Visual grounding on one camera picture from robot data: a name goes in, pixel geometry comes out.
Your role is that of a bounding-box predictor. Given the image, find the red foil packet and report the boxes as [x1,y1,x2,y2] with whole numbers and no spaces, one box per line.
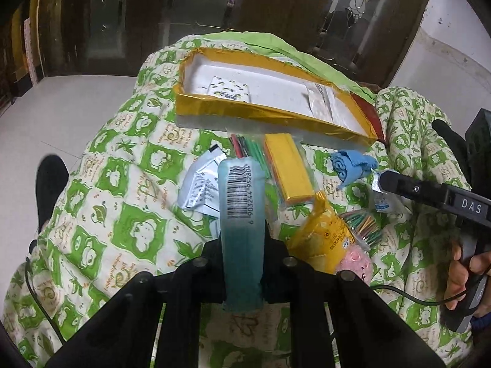
[351,92,384,140]

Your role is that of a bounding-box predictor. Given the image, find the yellow snack packet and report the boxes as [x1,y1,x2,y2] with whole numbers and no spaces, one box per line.
[288,192,359,274]

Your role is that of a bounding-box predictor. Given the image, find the gold foil box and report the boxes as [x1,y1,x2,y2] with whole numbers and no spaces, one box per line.
[172,48,378,148]

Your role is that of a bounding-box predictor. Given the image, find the clear plastic bag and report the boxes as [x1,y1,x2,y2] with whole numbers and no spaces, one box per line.
[307,83,346,121]

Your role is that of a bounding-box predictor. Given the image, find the person's right hand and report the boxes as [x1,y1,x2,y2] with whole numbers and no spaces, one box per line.
[444,243,479,311]

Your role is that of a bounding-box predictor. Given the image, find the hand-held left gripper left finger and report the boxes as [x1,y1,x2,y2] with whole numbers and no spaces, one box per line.
[46,240,227,368]

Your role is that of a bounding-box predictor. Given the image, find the black cable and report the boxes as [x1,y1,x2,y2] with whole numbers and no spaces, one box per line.
[370,284,447,308]
[24,240,69,345]

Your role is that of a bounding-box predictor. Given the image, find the blue cloth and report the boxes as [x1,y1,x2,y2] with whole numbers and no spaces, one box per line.
[331,150,380,190]

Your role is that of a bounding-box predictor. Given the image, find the red green sticks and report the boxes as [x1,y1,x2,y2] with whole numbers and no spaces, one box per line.
[229,134,275,181]

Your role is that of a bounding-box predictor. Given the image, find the gold display cabinet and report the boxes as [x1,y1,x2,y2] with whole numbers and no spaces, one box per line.
[8,0,44,100]

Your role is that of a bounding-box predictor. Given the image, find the wooden glass-panel door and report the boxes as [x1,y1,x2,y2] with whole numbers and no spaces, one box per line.
[38,0,434,89]

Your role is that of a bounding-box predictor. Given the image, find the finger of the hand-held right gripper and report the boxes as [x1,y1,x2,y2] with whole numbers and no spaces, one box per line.
[378,171,447,202]

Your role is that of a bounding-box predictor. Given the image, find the multicoloured sticks bundle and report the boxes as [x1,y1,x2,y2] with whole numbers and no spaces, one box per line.
[339,209,384,246]

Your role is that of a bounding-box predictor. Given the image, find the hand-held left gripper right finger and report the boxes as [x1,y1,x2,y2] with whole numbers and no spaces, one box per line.
[261,235,447,368]

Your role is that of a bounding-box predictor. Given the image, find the pink plush toy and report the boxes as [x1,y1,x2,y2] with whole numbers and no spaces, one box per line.
[338,245,373,286]

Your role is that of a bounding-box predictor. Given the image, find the white silver sachet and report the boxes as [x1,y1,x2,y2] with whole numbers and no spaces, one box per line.
[177,146,227,215]

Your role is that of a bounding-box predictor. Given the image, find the green printed blanket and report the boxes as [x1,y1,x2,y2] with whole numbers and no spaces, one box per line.
[0,31,488,368]

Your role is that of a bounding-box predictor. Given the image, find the small white blue sachet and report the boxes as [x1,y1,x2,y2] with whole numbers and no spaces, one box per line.
[370,172,401,213]

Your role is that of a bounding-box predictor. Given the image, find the black rounded object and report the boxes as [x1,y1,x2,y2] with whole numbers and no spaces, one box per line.
[431,120,474,185]
[35,155,70,234]

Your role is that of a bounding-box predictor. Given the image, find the teal barcode packet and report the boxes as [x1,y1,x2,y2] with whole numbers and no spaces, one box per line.
[217,156,267,311]

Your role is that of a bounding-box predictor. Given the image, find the white green-dotted packet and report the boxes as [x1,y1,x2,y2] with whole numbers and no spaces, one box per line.
[207,77,252,103]

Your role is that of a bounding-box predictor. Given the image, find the yellow bar pack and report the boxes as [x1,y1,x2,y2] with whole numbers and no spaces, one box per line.
[265,133,313,205]

